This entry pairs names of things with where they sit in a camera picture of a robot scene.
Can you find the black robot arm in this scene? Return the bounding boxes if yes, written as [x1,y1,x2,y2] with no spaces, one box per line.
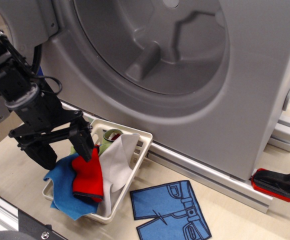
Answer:
[0,30,94,170]

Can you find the white felt cloth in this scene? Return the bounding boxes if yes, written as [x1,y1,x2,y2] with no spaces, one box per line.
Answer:
[97,133,140,217]

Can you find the grey toy washing machine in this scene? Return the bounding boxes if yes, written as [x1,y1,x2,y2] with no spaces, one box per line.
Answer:
[0,0,290,180]

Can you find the green felt cloth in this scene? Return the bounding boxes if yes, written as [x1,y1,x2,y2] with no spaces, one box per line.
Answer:
[70,128,123,156]

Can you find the cream plastic laundry basket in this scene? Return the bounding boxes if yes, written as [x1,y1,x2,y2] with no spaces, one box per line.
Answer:
[43,119,153,224]

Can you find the red felt cloth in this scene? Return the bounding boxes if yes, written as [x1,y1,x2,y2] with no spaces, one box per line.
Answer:
[71,146,104,203]

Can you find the red black clamp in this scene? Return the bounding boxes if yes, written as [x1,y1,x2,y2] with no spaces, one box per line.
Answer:
[250,168,290,203]

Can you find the blue felt cloth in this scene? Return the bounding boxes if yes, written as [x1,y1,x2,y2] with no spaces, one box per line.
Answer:
[43,153,99,220]

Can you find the black bracket with screw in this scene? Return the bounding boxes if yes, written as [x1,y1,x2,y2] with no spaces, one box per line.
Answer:
[18,209,66,240]

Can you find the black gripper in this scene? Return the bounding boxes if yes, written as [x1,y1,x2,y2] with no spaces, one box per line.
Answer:
[5,83,94,170]

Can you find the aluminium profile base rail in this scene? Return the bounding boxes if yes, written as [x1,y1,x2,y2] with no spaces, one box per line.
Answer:
[63,99,290,212]

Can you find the blue felt jeans shorts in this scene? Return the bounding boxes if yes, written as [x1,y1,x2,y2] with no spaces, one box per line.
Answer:
[130,180,212,240]

